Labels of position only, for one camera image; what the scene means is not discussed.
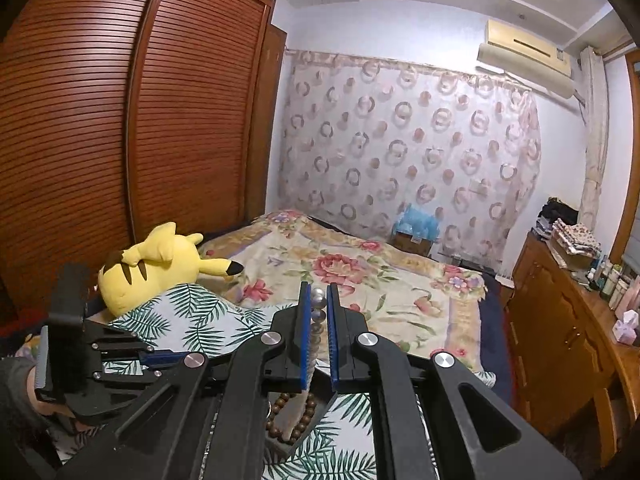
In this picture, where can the black box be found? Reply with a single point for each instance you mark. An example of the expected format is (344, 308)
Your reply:
(283, 430)

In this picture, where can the person's left forearm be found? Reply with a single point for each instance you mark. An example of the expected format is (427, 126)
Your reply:
(17, 410)

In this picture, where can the blue plastic bag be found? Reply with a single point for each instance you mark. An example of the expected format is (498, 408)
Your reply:
(417, 220)

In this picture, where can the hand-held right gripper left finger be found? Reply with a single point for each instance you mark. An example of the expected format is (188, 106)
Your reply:
(302, 350)

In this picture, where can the pink tissue box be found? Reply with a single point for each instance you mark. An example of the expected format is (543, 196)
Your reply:
(627, 330)

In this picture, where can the row of toiletry bottles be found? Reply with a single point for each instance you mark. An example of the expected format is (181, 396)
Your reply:
(612, 280)

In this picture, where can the long wooden cabinet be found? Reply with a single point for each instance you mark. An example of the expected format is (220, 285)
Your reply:
(550, 335)

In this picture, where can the wooden window frame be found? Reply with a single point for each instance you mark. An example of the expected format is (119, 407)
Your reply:
(627, 160)

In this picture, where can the circle pattern curtain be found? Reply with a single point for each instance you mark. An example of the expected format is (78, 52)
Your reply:
(375, 135)

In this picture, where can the yellow plush toy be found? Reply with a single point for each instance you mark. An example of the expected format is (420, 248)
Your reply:
(150, 260)

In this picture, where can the green leaf print cloth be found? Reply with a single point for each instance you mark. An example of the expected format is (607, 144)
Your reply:
(200, 310)

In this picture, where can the stack of patterned folded cloths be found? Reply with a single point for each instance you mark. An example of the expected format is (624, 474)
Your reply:
(575, 240)

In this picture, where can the floral blanket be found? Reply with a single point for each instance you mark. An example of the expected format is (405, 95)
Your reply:
(350, 270)

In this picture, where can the small white box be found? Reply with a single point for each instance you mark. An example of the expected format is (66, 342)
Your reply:
(504, 279)

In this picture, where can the pile of dark clothes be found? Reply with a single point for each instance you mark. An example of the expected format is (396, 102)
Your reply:
(560, 207)

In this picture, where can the brown cardboard box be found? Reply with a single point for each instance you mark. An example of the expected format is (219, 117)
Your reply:
(412, 245)

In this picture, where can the beige wall air conditioner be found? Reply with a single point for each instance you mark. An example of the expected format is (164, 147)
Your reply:
(525, 55)

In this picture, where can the person's left hand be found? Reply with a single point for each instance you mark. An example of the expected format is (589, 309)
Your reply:
(47, 410)

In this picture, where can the tied beige side curtain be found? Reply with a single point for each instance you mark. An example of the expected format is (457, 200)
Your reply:
(595, 135)

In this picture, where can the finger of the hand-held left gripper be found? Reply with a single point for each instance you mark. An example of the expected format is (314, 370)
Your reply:
(160, 357)
(130, 377)

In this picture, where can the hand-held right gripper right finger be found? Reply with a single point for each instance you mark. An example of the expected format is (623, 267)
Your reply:
(334, 355)

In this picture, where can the brown slatted wooden wardrobe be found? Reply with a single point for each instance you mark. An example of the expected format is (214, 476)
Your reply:
(75, 135)

